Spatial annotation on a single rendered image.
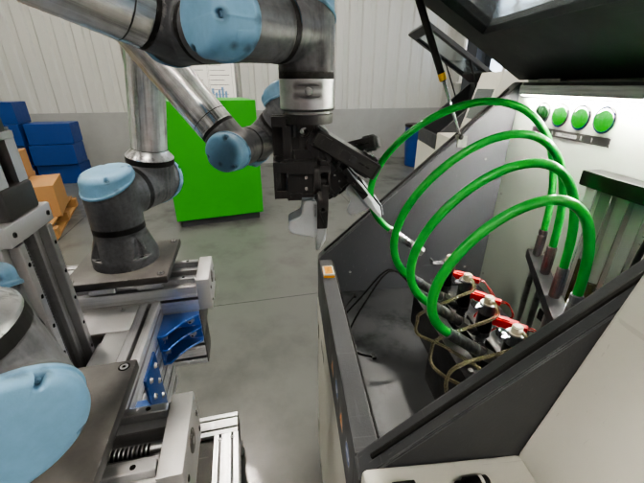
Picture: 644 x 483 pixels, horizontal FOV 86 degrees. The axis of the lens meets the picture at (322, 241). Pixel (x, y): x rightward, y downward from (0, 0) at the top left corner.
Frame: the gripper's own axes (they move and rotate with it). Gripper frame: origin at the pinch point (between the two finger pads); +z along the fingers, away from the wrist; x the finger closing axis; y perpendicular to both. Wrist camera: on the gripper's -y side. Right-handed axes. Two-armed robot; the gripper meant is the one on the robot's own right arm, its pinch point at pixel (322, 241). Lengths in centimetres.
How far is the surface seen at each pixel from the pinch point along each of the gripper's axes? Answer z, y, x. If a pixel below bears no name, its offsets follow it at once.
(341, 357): 25.7, -4.0, -0.3
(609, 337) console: 2.1, -30.0, 24.2
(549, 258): 6.9, -44.5, -3.1
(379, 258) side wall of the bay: 26, -22, -43
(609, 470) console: 13.1, -27.3, 31.7
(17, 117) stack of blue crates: 21, 398, -523
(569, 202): -10.0, -30.5, 12.8
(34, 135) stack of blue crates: 46, 382, -521
